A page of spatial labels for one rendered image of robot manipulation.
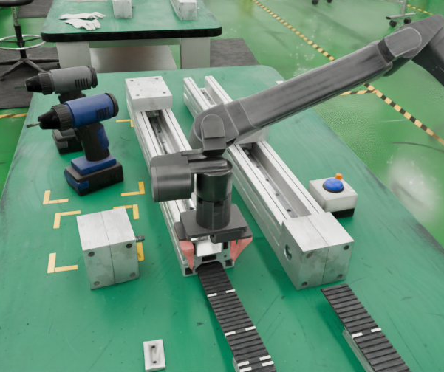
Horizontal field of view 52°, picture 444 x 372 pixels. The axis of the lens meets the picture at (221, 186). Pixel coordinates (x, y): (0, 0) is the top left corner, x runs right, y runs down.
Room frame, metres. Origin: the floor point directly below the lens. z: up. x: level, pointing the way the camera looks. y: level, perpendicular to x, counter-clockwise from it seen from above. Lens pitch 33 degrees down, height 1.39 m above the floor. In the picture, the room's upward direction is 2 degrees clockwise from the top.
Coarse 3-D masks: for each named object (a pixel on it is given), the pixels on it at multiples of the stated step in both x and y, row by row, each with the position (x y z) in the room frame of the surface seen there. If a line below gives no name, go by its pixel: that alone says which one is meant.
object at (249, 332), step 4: (248, 328) 0.47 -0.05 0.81; (252, 328) 0.47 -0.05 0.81; (232, 332) 0.46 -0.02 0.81; (236, 332) 0.46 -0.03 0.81; (240, 332) 0.46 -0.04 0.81; (244, 332) 0.47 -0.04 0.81; (248, 332) 0.47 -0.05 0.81; (252, 332) 0.46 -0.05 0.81; (256, 332) 0.46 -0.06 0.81; (228, 336) 0.46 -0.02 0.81; (232, 336) 0.46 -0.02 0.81; (236, 336) 0.46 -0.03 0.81; (240, 336) 0.46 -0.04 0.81; (244, 336) 0.46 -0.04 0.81; (248, 336) 0.46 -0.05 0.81; (252, 336) 0.46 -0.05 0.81; (228, 340) 0.45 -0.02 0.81; (232, 340) 0.45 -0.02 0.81
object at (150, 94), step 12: (132, 84) 1.26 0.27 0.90; (144, 84) 1.26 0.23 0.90; (156, 84) 1.26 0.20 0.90; (132, 96) 1.17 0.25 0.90; (144, 96) 1.17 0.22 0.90; (156, 96) 1.17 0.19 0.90; (168, 96) 1.18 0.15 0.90; (132, 108) 1.17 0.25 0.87; (144, 108) 1.16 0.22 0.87; (156, 108) 1.17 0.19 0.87
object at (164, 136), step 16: (144, 112) 1.15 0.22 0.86; (160, 112) 1.19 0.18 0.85; (144, 128) 1.05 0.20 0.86; (160, 128) 1.11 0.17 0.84; (176, 128) 1.06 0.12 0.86; (144, 144) 1.02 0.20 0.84; (160, 144) 1.02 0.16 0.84; (176, 144) 0.99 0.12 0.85; (176, 208) 0.71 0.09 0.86; (192, 208) 0.75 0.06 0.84; (176, 240) 0.66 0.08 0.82; (192, 240) 0.62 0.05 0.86; (208, 240) 0.67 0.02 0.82; (208, 256) 0.64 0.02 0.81; (224, 256) 0.64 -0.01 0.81; (192, 272) 0.62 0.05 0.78
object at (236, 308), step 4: (240, 304) 0.53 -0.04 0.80; (224, 308) 0.52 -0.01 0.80; (228, 308) 0.52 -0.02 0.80; (232, 308) 0.52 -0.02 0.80; (236, 308) 0.52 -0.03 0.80; (240, 308) 0.52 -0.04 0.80; (244, 308) 0.52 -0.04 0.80; (216, 312) 0.51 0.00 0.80; (220, 312) 0.51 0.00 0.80; (224, 312) 0.51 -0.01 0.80; (228, 312) 0.51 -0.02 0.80; (232, 312) 0.51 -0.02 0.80; (236, 312) 0.51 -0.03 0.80; (216, 316) 0.50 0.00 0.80; (220, 316) 0.50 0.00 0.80
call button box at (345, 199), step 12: (324, 180) 0.87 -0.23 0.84; (312, 192) 0.84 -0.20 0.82; (324, 192) 0.82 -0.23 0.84; (336, 192) 0.82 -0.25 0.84; (348, 192) 0.82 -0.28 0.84; (324, 204) 0.79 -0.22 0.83; (336, 204) 0.80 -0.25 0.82; (348, 204) 0.81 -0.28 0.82; (336, 216) 0.80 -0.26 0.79; (348, 216) 0.81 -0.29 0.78
